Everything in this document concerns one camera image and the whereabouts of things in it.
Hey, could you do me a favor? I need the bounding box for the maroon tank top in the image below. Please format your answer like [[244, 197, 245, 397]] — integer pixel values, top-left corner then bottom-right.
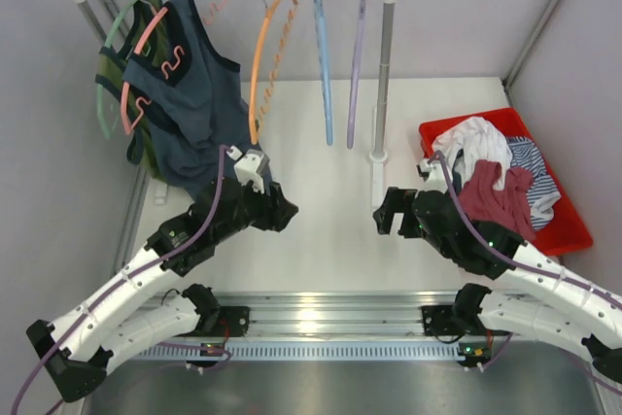
[[459, 159, 536, 242]]

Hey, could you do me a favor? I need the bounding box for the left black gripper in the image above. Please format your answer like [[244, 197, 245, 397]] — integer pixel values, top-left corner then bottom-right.
[[213, 176, 297, 243]]

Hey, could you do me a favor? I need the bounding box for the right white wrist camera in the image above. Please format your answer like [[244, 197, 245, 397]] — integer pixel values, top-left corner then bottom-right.
[[417, 158, 446, 184]]

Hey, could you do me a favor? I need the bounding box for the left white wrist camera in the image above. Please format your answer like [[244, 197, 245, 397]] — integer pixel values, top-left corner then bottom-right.
[[227, 146, 269, 194]]

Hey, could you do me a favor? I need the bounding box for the white garment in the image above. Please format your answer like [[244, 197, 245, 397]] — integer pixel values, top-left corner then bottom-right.
[[432, 117, 512, 190]]

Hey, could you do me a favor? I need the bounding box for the green plastic hanger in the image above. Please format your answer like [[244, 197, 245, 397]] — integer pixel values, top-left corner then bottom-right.
[[95, 0, 143, 140]]

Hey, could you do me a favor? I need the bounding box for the green tank top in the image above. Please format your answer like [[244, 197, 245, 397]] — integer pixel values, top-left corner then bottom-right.
[[95, 0, 163, 181]]

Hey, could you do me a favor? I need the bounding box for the blue plastic hanger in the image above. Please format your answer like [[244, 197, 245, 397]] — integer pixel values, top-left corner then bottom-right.
[[313, 0, 333, 146]]

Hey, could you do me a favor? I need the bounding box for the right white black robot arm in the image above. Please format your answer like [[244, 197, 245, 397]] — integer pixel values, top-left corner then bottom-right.
[[372, 187, 621, 382]]

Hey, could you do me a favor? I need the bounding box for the blue striped garment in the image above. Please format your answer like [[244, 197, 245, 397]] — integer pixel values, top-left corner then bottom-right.
[[506, 136, 562, 231]]

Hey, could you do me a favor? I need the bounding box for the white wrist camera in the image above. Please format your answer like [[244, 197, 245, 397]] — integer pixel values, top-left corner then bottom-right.
[[417, 158, 446, 184], [227, 146, 269, 194]]

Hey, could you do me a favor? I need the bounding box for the pink plastic hanger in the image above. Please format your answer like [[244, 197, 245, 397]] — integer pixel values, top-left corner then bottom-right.
[[120, 0, 228, 135]]

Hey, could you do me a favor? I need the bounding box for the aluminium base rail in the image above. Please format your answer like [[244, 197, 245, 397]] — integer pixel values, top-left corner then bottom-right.
[[104, 291, 536, 363]]

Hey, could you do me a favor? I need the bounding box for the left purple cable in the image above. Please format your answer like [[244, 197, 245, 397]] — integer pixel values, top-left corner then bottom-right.
[[9, 145, 234, 415]]

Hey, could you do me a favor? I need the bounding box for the blue tank top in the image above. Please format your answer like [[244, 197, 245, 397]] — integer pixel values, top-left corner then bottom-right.
[[123, 0, 260, 198]]

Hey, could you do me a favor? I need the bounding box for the orange plastic hanger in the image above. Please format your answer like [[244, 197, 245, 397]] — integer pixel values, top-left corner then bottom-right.
[[248, 0, 299, 145]]

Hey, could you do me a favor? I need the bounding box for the red plastic bin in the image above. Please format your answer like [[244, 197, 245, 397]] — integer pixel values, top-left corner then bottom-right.
[[419, 107, 593, 257]]

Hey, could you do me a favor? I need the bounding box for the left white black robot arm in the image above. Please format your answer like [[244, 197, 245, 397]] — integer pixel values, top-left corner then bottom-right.
[[26, 178, 299, 403]]

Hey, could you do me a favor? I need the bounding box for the purple plastic hanger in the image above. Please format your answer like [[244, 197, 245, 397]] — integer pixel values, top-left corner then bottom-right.
[[346, 0, 366, 150]]

